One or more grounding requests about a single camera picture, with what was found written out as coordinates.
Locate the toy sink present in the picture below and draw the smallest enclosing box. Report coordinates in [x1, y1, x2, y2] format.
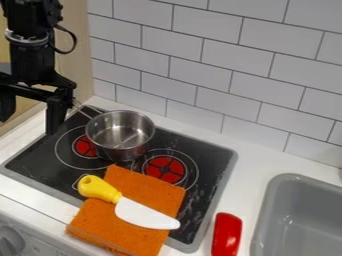
[249, 172, 342, 256]

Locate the toy stove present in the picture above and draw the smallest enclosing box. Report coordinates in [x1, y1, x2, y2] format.
[0, 105, 240, 254]

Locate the orange cloth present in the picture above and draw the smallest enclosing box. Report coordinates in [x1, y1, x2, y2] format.
[65, 164, 188, 256]

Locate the red toy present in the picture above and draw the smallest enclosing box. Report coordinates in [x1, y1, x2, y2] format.
[209, 211, 245, 256]

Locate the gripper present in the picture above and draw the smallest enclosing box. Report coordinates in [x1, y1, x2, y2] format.
[0, 42, 78, 136]

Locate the yellow and white toy knife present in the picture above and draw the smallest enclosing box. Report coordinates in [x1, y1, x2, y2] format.
[76, 174, 182, 231]

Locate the silver pot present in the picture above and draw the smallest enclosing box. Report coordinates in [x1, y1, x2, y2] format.
[70, 101, 158, 163]

